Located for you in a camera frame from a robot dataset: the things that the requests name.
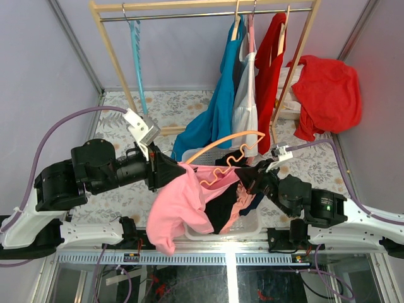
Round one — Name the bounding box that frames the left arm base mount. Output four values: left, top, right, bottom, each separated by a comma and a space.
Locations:
135, 230, 156, 251

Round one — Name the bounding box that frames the light blue hanger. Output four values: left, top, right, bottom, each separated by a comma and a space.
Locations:
121, 3, 148, 116

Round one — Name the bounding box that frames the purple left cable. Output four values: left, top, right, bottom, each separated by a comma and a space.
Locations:
0, 106, 127, 303

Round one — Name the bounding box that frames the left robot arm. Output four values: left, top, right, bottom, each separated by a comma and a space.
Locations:
1, 140, 186, 260

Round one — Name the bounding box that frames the white laundry basket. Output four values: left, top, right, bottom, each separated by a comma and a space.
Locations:
184, 147, 262, 241

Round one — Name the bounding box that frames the red hanging t shirt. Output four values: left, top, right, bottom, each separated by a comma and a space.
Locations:
255, 13, 287, 155

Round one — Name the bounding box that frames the black garment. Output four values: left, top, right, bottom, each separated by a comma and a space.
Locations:
203, 166, 264, 234

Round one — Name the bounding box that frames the red cloth pile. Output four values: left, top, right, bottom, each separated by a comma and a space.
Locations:
292, 55, 362, 141

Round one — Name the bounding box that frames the pink t shirt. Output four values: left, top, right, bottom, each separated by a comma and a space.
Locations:
146, 162, 242, 257

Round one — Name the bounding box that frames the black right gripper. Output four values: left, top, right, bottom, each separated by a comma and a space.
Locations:
234, 158, 294, 217

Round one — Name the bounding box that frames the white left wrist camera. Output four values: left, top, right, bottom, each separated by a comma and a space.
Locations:
123, 109, 161, 160

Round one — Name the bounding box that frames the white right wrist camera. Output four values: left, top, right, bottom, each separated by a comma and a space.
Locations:
266, 142, 293, 172

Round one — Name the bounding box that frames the wooden hanger right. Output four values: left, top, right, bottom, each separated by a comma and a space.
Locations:
277, 5, 290, 56

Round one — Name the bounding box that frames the orange hanger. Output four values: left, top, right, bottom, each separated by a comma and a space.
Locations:
186, 131, 266, 186

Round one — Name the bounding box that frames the wooden clothes rack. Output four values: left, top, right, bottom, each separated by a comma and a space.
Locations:
88, 0, 322, 146

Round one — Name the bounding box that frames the cream wooden hanger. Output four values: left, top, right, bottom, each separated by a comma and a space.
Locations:
231, 0, 240, 41

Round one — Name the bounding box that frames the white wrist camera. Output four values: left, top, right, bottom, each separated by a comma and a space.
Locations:
123, 109, 161, 160
266, 142, 293, 172

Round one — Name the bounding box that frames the white t shirt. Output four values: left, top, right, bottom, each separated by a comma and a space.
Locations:
229, 14, 259, 158

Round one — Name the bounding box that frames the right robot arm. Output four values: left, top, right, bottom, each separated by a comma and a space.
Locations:
235, 160, 403, 259

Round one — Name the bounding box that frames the floral mat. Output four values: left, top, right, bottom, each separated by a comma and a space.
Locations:
71, 91, 349, 228

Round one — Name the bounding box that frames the white folded cloth stack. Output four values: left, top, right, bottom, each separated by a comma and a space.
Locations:
275, 65, 304, 112

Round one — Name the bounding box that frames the pink hanger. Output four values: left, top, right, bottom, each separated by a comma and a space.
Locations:
248, 0, 257, 53

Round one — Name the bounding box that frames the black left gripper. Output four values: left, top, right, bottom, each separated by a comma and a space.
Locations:
92, 140, 188, 194

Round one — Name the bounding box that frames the peach garment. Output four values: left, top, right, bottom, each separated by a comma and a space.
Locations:
220, 183, 255, 234

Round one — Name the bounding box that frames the teal t shirt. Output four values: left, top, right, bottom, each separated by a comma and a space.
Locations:
171, 16, 246, 161

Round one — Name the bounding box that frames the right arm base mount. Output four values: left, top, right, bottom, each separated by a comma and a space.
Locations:
266, 228, 297, 253

